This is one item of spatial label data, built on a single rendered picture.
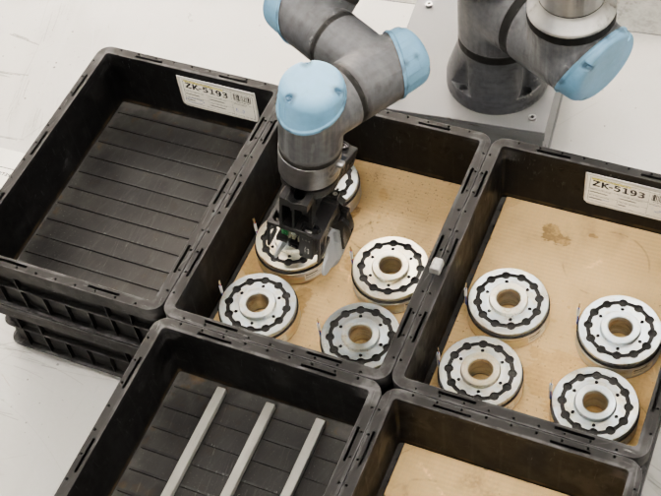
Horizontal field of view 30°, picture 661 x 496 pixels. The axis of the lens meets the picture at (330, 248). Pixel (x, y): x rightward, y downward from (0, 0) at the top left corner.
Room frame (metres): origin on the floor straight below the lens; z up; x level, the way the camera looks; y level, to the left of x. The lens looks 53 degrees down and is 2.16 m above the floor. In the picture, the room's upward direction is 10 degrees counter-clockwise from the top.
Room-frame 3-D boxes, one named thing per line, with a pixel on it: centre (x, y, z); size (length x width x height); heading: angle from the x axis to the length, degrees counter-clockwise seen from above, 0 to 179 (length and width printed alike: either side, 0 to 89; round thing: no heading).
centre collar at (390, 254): (0.94, -0.07, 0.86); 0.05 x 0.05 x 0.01
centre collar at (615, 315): (0.79, -0.33, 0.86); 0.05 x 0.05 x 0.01
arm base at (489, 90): (1.29, -0.29, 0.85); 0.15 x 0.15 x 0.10
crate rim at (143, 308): (1.13, 0.25, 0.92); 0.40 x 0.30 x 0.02; 150
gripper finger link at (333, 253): (0.96, 0.00, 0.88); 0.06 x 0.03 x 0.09; 150
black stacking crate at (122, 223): (1.13, 0.25, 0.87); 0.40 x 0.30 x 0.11; 150
